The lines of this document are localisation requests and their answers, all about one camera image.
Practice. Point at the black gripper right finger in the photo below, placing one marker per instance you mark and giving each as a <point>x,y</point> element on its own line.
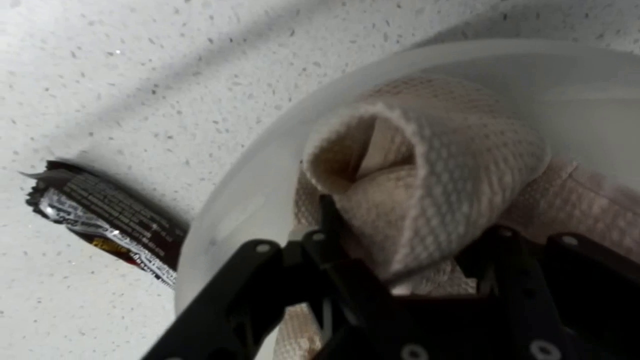
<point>573,301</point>

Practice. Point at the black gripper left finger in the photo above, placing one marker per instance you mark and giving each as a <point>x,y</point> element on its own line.
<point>246,301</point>

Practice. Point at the beige waffle towel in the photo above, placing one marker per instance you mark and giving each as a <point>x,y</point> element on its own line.
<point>461,166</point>

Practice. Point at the white bowl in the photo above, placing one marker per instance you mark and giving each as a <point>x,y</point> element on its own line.
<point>261,186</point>

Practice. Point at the dark candy bar wrapper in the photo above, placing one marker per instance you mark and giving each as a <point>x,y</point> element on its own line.
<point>112,216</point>

